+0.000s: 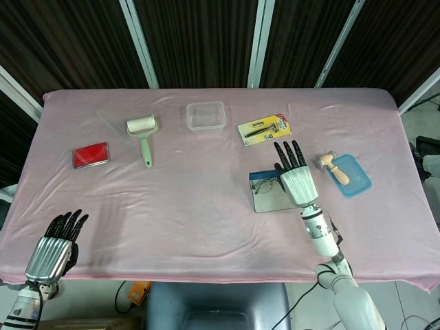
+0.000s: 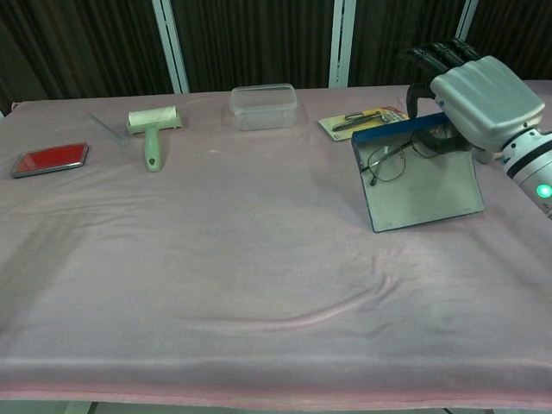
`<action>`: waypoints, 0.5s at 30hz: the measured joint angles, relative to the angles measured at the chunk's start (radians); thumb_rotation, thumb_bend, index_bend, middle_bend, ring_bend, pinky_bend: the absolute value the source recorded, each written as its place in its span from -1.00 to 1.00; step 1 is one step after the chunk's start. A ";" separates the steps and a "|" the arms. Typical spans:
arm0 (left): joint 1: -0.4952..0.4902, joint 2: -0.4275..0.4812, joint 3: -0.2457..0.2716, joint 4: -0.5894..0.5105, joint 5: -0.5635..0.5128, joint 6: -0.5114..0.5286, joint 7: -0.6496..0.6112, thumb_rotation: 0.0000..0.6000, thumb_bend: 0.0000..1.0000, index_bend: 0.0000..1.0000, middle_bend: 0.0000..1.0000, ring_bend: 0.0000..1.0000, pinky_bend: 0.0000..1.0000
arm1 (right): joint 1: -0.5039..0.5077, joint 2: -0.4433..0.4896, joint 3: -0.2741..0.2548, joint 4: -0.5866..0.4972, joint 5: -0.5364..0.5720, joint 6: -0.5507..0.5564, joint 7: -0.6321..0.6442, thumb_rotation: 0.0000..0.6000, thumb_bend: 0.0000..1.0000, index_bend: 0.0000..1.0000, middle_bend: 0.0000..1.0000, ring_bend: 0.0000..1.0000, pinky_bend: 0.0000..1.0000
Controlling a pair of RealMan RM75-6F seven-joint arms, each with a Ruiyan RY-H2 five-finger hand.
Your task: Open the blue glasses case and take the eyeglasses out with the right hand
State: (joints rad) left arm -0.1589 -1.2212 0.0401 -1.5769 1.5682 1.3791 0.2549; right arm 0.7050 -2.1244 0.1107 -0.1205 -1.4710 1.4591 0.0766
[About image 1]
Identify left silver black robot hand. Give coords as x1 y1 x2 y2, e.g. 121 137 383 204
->
24 208 89 285

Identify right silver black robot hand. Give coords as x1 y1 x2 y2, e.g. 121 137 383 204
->
273 140 319 209

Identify blue printed glasses case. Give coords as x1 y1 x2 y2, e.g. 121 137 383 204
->
249 170 300 214

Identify thin-framed eyeglasses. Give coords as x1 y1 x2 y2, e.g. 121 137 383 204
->
251 177 285 194

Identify small wooden mallet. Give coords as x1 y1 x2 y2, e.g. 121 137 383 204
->
315 151 351 186

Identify blue tray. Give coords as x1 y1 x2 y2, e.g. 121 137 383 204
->
329 153 373 199

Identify yellow razor blister pack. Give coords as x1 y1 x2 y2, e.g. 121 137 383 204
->
236 113 293 148

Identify orange device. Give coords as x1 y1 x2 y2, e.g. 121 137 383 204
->
129 280 152 305

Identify red ink pad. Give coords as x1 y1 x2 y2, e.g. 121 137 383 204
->
71 141 111 171

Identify pink tablecloth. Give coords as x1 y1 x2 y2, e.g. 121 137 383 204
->
0 88 440 293

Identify clear plastic container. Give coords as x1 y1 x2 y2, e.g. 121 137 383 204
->
186 100 227 134

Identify black electronic device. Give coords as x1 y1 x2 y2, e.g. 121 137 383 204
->
410 135 440 179

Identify dark slatted partition panel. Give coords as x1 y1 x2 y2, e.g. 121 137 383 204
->
0 0 151 102
133 0 261 89
324 0 440 104
261 0 355 89

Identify green lint roller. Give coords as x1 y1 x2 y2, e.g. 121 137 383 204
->
126 115 161 169

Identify blue grey chair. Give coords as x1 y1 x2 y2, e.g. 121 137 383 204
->
146 282 293 330

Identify black cable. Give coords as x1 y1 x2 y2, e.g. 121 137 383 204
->
281 281 324 330

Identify pale metal frame post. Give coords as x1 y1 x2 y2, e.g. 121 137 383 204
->
0 65 44 123
119 0 159 89
247 0 276 89
398 67 440 116
314 0 366 88

